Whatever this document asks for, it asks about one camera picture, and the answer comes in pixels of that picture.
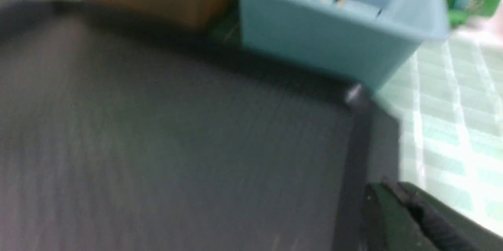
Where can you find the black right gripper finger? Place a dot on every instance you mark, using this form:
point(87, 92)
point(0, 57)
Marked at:
point(399, 216)

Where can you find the blue plastic chopstick bin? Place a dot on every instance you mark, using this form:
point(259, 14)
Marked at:
point(366, 40)

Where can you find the black plastic serving tray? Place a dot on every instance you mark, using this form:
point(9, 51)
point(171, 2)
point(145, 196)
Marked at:
point(119, 133)

